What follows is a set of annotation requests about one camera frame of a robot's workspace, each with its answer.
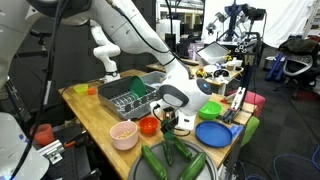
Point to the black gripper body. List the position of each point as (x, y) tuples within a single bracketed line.
[(169, 122)]

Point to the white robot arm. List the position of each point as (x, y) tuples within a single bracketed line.
[(124, 24)]

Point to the orange bowl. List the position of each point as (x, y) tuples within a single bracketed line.
[(148, 125)]

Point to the white cup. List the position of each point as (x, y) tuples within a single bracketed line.
[(154, 110)]

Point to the light green bowl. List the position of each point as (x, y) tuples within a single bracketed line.
[(210, 110)]

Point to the small orange cup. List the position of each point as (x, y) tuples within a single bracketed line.
[(91, 91)]

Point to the yellow-green small bowl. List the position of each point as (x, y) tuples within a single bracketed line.
[(81, 88)]

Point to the red-orange plastic cup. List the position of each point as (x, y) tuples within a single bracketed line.
[(44, 135)]

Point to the small thin cucumber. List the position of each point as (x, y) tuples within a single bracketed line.
[(167, 153)]

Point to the middle short cucumber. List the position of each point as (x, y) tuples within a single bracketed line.
[(182, 149)]

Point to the blue plate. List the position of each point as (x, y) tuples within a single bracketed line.
[(213, 134)]

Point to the large left cucumber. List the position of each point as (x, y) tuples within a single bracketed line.
[(153, 163)]

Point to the large cucumber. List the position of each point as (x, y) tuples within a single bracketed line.
[(191, 171), (153, 163)]

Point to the grey plastic bin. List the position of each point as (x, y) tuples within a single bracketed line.
[(154, 79)]

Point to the green plate in rack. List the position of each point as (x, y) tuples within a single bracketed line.
[(137, 87)]

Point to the right large cucumber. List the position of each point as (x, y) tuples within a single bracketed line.
[(191, 171)]

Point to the grey round tray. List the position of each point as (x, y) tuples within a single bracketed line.
[(141, 171)]

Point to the grey dish rack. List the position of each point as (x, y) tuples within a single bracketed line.
[(117, 97)]

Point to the wooden background desk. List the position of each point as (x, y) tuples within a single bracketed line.
[(207, 73)]

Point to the green chair seat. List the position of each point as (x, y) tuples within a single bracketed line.
[(251, 127)]

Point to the clear plastic storage box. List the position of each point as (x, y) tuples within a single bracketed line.
[(213, 53)]

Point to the pink stool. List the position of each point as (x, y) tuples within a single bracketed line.
[(255, 100)]

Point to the black office chair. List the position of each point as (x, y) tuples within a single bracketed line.
[(301, 66)]

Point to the pink bowl with handle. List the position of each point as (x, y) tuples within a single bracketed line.
[(124, 135)]

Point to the camera stand with clamp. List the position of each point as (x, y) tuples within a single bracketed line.
[(249, 49)]

